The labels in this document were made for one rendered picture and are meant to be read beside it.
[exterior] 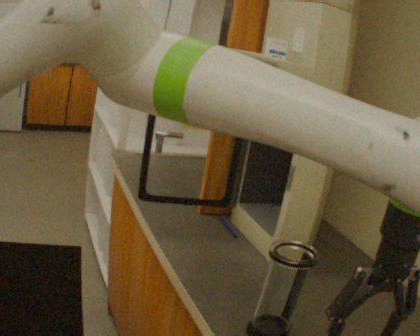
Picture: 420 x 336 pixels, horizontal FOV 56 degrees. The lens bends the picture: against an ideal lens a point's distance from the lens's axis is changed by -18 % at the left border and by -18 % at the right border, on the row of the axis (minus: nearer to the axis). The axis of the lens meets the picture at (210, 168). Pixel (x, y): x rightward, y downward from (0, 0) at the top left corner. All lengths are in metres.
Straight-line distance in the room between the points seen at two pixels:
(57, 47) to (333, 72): 0.88
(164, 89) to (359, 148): 0.24
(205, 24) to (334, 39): 1.38
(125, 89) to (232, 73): 0.15
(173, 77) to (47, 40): 0.17
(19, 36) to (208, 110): 0.26
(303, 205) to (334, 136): 0.82
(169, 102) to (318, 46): 0.71
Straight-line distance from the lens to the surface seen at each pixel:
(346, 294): 0.69
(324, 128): 0.50
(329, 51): 1.23
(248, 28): 1.52
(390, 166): 0.49
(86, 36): 0.50
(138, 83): 0.58
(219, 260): 1.32
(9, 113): 6.04
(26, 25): 0.52
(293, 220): 1.31
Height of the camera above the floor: 1.55
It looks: 16 degrees down
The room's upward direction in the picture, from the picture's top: 10 degrees clockwise
